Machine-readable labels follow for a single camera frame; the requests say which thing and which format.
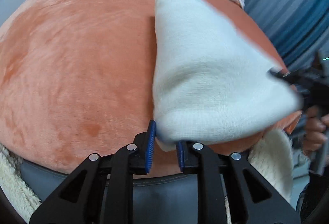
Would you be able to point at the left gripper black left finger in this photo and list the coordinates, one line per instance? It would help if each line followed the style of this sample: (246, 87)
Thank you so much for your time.
(101, 187)

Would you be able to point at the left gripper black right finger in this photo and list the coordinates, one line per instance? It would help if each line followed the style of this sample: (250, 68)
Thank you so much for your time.
(230, 189)

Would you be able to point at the cream knit sweater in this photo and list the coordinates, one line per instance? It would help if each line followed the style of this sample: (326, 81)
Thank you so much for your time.
(212, 84)

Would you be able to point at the right hand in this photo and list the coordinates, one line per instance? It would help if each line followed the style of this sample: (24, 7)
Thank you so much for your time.
(315, 127)

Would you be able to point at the grey blue curtain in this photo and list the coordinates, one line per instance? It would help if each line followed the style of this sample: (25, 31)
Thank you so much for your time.
(297, 28)

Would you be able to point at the orange plush blanket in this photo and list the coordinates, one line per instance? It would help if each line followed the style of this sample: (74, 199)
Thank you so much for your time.
(77, 78)

